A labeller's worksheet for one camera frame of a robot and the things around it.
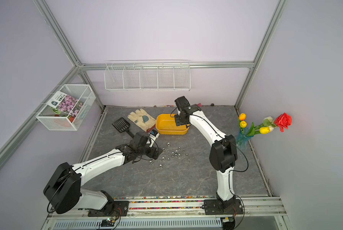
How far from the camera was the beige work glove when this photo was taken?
3.59 feet

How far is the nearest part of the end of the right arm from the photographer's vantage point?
0.65m

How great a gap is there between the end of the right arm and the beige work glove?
0.28 metres
